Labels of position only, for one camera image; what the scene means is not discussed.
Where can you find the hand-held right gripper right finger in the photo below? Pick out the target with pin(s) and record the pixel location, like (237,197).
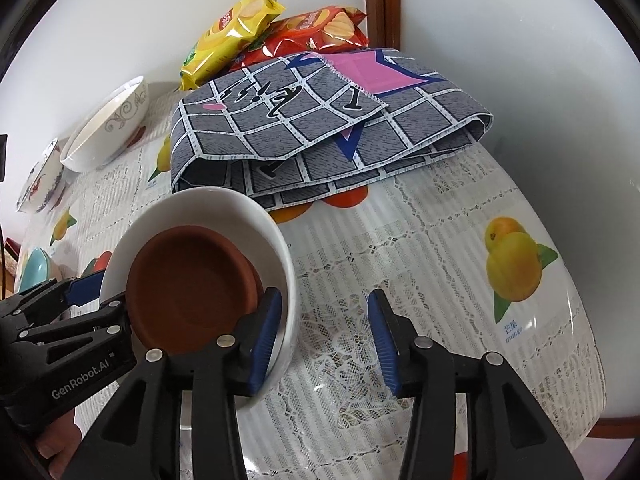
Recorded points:
(382,345)

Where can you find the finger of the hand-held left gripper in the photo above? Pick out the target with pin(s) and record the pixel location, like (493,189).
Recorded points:
(82,287)
(112,312)

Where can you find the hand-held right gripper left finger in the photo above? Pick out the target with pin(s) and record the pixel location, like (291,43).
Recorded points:
(267,340)

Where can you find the blue plate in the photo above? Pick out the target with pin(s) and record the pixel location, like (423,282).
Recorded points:
(37,265)

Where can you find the brown clay saucer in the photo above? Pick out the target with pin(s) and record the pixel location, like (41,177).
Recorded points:
(190,285)
(256,280)

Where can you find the small white scroll-print bowl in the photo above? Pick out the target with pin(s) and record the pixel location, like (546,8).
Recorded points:
(225,210)

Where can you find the person's left hand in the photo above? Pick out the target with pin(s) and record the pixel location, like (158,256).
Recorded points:
(57,447)

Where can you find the blue crane-print porcelain bowl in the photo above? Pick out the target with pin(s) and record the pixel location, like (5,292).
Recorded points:
(42,180)

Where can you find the large white scroll-print bowl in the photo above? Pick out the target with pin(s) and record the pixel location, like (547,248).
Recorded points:
(122,132)

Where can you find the grey checked cloth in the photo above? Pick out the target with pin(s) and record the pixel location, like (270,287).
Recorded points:
(250,120)

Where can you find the yellow snack packet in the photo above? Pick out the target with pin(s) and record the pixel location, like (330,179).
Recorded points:
(235,30)

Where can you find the red snack packet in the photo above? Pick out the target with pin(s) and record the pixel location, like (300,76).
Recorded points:
(320,30)

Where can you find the brown wooden door frame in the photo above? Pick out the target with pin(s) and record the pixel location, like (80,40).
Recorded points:
(382,5)

